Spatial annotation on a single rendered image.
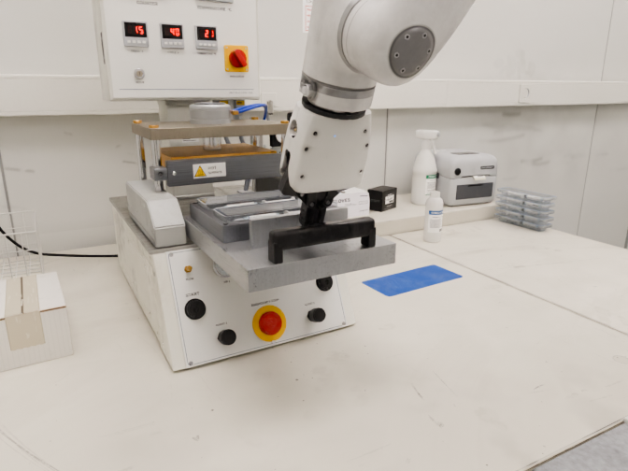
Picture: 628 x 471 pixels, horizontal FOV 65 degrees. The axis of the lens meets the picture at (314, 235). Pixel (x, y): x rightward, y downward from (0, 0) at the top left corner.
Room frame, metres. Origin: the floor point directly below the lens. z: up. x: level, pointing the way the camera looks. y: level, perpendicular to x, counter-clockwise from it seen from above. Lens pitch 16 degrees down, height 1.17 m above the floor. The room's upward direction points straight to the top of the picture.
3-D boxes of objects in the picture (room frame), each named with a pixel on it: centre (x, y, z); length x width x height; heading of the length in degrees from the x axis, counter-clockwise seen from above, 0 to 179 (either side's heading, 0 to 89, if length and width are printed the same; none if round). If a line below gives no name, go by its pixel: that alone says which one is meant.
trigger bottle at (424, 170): (1.67, -0.38, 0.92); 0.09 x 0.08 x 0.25; 49
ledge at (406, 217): (1.61, -0.23, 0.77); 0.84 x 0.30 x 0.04; 118
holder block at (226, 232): (0.77, 0.08, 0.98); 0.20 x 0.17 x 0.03; 119
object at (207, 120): (1.03, 0.20, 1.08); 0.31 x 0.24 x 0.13; 119
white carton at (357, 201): (1.51, -0.05, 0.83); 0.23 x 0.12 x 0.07; 118
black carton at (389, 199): (1.60, -0.22, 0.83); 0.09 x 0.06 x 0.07; 139
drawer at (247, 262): (0.73, 0.05, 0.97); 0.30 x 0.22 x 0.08; 29
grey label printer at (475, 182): (1.75, -0.50, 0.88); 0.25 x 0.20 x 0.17; 22
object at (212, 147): (1.00, 0.20, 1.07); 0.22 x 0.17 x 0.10; 119
